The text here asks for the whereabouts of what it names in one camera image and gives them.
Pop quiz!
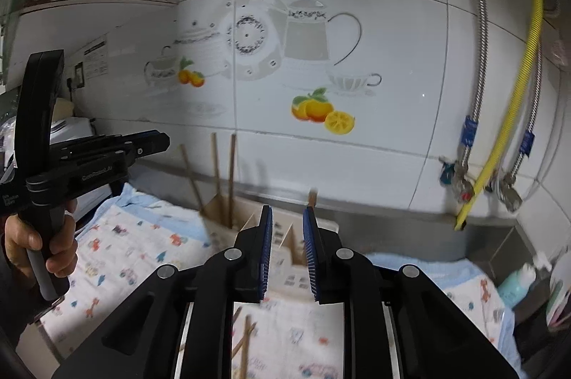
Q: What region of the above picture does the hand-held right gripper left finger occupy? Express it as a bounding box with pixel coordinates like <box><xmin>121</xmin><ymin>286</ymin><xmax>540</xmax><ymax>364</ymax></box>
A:
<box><xmin>51</xmin><ymin>205</ymin><xmax>274</xmax><ymax>379</ymax></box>

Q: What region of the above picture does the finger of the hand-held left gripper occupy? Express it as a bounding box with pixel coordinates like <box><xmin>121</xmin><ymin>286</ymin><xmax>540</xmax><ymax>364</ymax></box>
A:
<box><xmin>54</xmin><ymin>130</ymin><xmax>171</xmax><ymax>166</ymax></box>

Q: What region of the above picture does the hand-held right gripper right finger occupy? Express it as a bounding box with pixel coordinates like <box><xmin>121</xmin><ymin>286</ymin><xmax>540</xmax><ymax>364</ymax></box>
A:
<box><xmin>302</xmin><ymin>205</ymin><xmax>520</xmax><ymax>379</ymax></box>

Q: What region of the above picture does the beige plastic utensil holder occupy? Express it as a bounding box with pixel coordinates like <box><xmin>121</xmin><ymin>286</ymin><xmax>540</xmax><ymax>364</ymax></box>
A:
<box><xmin>203</xmin><ymin>192</ymin><xmax>342</xmax><ymax>295</ymax></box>

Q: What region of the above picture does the person's left hand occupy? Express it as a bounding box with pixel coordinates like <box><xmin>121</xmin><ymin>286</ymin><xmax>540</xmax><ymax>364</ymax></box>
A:
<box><xmin>4</xmin><ymin>198</ymin><xmax>79</xmax><ymax>279</ymax></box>

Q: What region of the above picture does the beige rounded object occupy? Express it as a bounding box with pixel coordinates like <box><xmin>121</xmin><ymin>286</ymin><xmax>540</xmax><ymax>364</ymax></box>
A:
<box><xmin>52</xmin><ymin>99</ymin><xmax>76</xmax><ymax>125</ymax></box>

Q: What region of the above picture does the clear plastic bag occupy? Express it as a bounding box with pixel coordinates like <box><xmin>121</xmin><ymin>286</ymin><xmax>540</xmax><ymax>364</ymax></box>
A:
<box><xmin>0</xmin><ymin>118</ymin><xmax>19</xmax><ymax>179</ymax></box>

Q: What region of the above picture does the printed cartoon cloth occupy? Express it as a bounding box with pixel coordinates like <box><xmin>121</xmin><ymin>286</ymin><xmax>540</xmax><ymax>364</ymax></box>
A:
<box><xmin>40</xmin><ymin>183</ymin><xmax>514</xmax><ymax>379</ymax></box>

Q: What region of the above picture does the teal soap bottle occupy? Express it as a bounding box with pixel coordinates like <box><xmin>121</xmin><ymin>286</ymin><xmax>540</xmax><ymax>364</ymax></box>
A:
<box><xmin>497</xmin><ymin>252</ymin><xmax>551</xmax><ymax>308</ymax></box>

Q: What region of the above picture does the metal water valve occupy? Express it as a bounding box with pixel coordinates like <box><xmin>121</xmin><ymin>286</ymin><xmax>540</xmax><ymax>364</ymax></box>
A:
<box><xmin>495</xmin><ymin>171</ymin><xmax>524</xmax><ymax>211</ymax></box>

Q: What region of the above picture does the black wall socket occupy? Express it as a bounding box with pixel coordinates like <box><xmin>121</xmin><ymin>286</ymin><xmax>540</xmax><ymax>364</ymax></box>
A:
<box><xmin>67</xmin><ymin>61</ymin><xmax>85</xmax><ymax>98</ymax></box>

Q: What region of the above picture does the white wall label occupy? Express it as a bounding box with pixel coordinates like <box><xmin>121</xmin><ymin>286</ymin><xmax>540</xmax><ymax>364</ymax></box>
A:
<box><xmin>84</xmin><ymin>37</ymin><xmax>110</xmax><ymax>81</ymax></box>

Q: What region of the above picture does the red-handled water valve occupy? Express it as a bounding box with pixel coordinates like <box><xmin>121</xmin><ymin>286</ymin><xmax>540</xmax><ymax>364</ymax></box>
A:
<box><xmin>439</xmin><ymin>156</ymin><xmax>476</xmax><ymax>202</ymax></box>

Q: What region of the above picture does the long braided metal hose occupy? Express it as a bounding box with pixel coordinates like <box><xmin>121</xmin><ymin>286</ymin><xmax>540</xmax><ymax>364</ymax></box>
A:
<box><xmin>439</xmin><ymin>0</ymin><xmax>490</xmax><ymax>166</ymax></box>

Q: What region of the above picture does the short braided metal hose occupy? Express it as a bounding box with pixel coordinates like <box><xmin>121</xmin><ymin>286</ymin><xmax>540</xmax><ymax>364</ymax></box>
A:
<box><xmin>512</xmin><ymin>31</ymin><xmax>544</xmax><ymax>183</ymax></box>

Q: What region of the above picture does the yellow gas hose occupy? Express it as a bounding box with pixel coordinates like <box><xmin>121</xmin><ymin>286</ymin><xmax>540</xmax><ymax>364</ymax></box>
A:
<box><xmin>454</xmin><ymin>0</ymin><xmax>544</xmax><ymax>232</ymax></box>

